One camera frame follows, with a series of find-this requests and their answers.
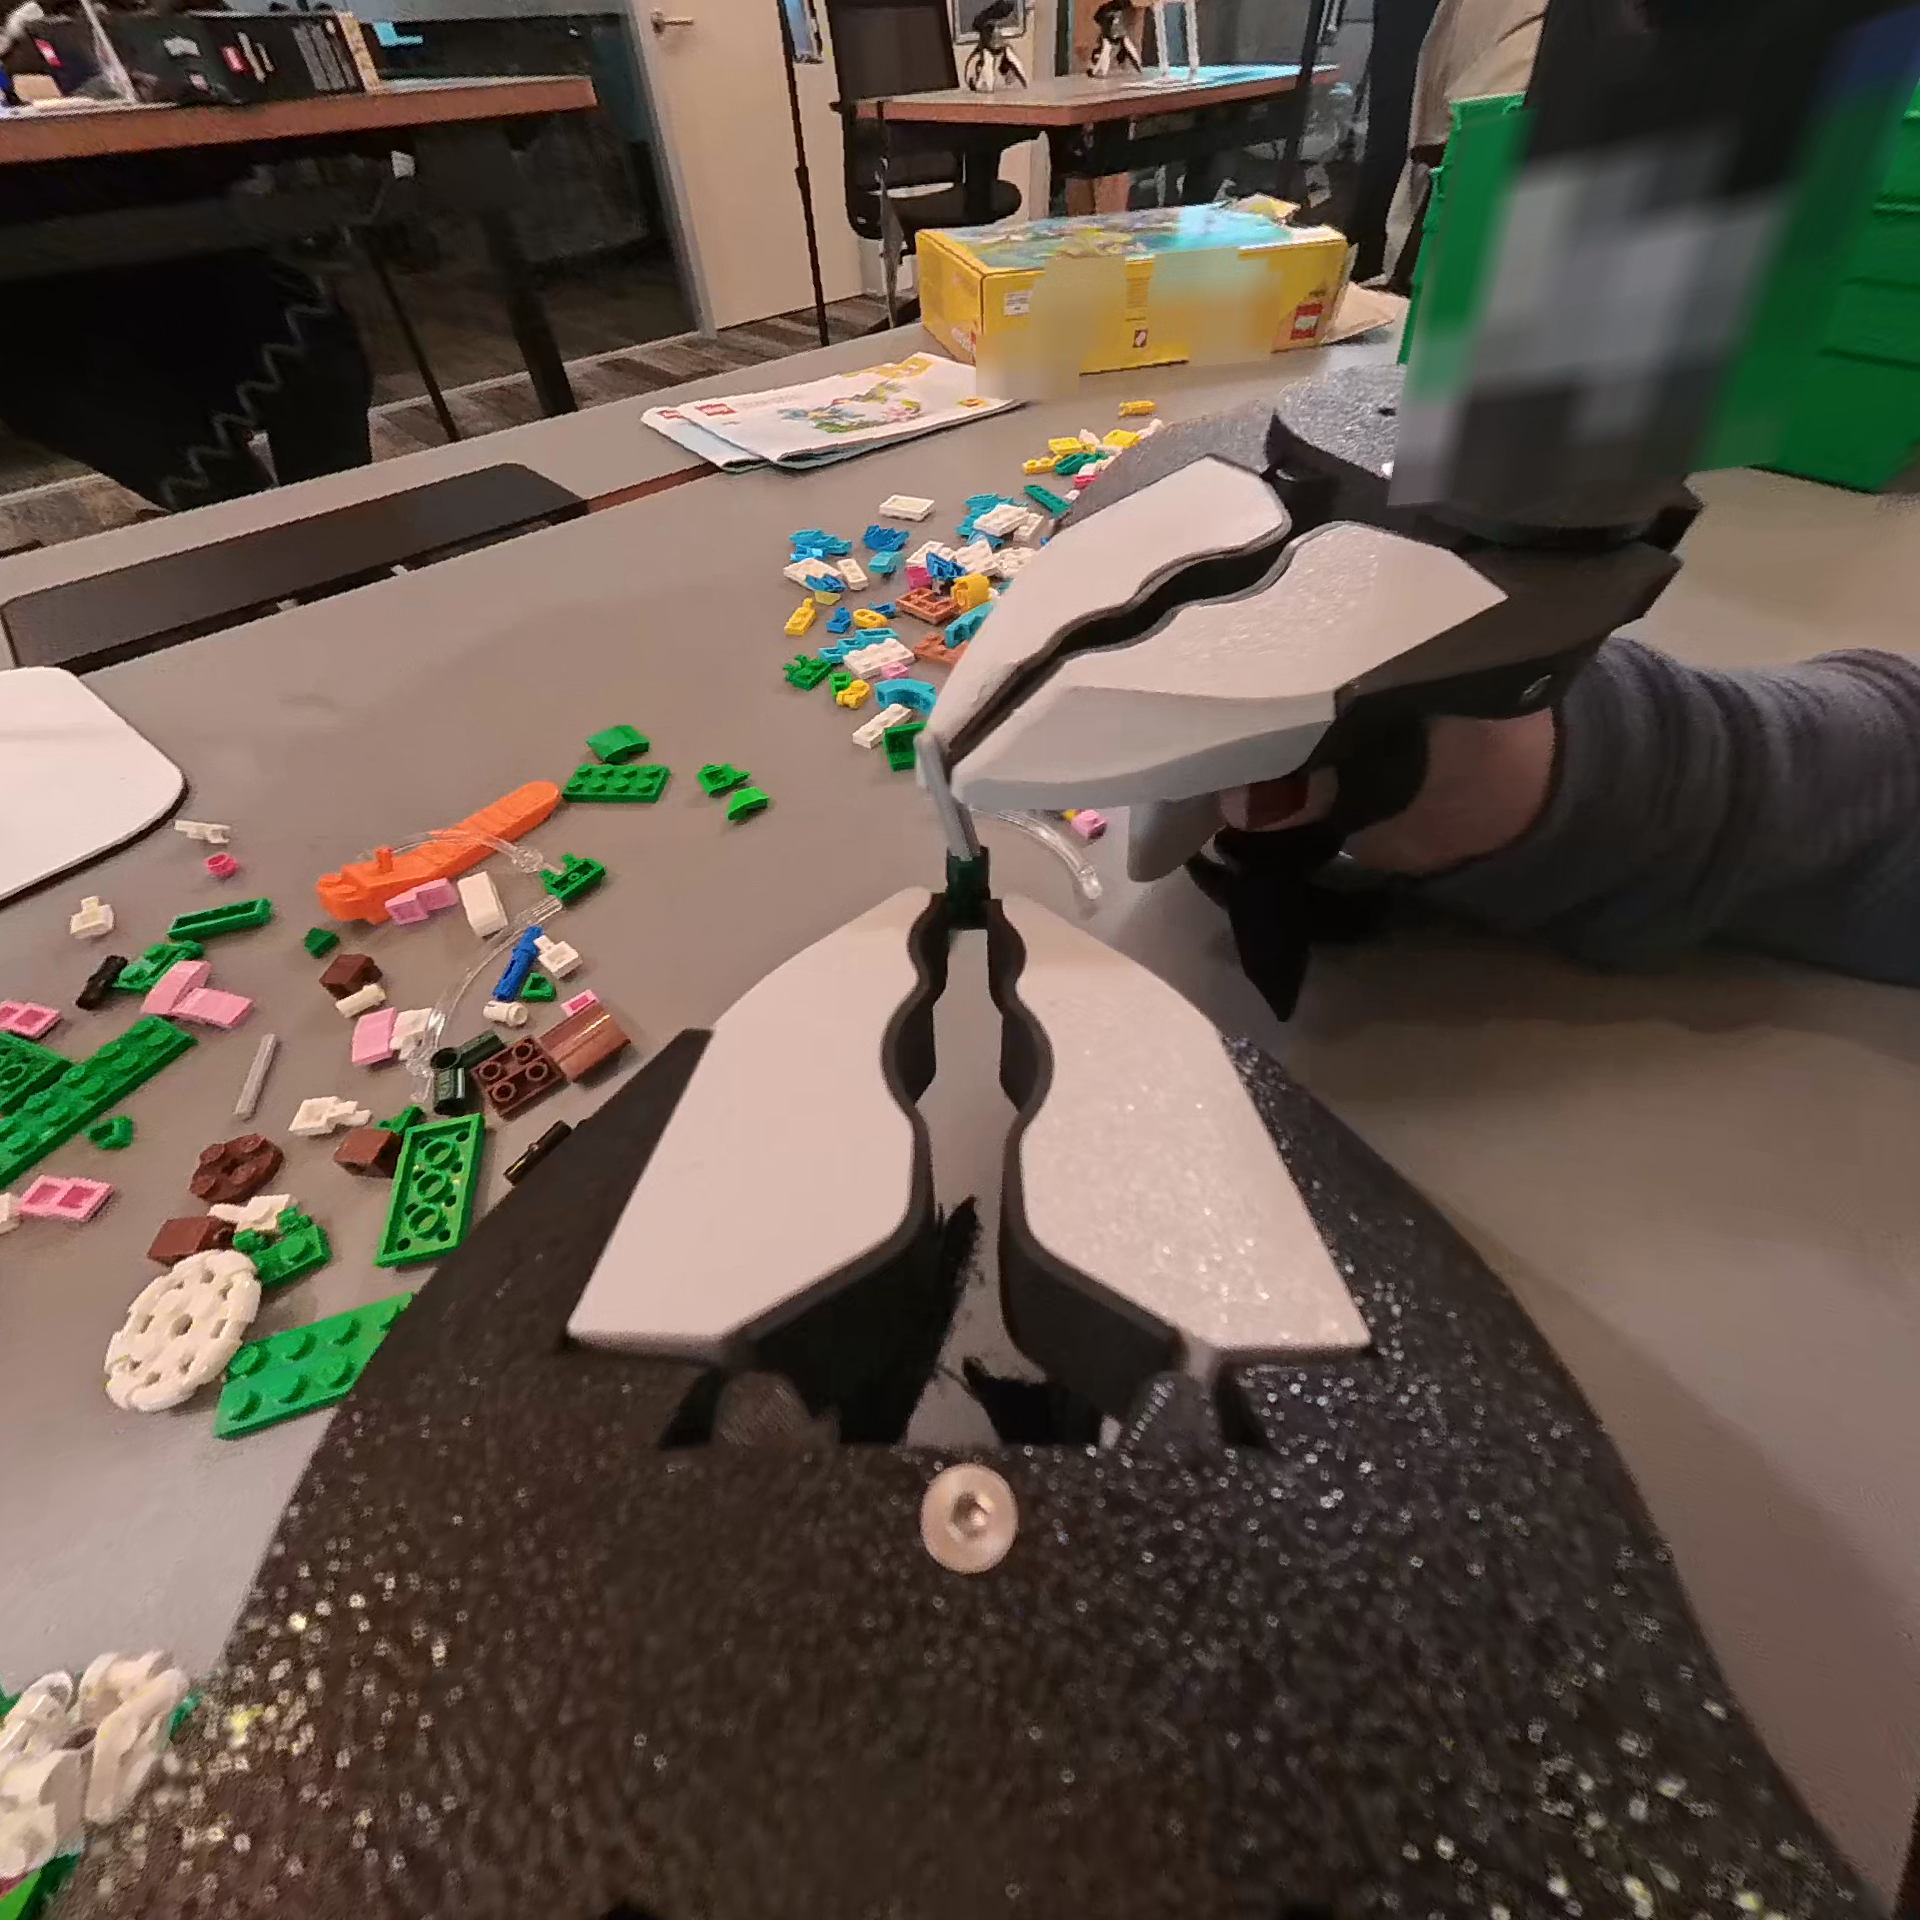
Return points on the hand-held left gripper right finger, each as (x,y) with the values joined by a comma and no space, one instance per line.
(1171,1185)

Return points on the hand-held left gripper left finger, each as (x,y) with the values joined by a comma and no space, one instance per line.
(751,1170)

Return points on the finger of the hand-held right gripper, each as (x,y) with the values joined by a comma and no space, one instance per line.
(1142,555)
(1230,660)

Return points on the grey lego rod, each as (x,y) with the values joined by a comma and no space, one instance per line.
(943,786)

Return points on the dark green lego piece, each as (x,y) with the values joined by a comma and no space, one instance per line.
(962,888)

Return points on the person's right forearm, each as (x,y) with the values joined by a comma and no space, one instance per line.
(1725,795)

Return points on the clear curved lego piece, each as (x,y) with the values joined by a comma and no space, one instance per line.
(1074,862)

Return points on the pile of blue white lego pieces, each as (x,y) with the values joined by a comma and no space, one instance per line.
(878,660)

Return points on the yellow lego box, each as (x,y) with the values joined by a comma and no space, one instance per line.
(1290,299)

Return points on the pile of green pink lego pieces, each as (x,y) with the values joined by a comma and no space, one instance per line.
(436,1194)

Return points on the lego instruction booklet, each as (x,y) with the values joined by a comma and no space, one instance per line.
(810,412)

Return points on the orange lego piece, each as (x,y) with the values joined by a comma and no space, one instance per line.
(451,856)

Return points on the white round lego gear plate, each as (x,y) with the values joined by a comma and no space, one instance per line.
(150,1358)

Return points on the partly built lego model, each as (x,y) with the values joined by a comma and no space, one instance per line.
(61,1755)

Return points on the person's right hand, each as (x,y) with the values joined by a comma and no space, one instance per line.
(1494,764)

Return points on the green cabinet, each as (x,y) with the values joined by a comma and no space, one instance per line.
(1861,376)

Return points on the wooden table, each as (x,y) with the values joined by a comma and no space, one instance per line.
(1081,102)

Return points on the black office chair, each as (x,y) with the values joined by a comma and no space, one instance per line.
(901,166)

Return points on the black tripod stand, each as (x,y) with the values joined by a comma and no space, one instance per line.
(803,182)

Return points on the white mat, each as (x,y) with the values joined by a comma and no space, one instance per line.
(77,764)

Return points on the wooden desk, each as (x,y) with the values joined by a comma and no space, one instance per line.
(300,120)

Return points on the black box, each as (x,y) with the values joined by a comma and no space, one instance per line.
(255,54)

